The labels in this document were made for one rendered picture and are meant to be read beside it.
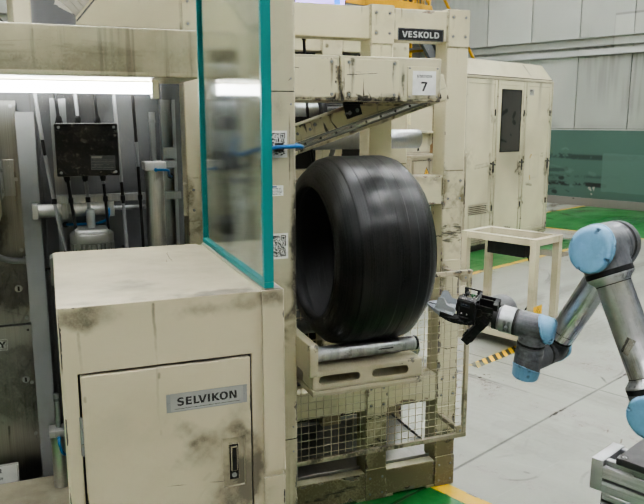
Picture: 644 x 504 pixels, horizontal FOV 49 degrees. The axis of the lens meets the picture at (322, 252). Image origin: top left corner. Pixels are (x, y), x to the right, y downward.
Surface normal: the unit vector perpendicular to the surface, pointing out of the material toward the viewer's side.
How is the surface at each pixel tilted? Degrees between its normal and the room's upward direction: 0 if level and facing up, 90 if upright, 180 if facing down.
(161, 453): 90
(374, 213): 60
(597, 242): 84
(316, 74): 90
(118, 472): 90
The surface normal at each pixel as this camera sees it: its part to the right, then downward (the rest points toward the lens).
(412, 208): 0.30, -0.38
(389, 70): 0.36, 0.17
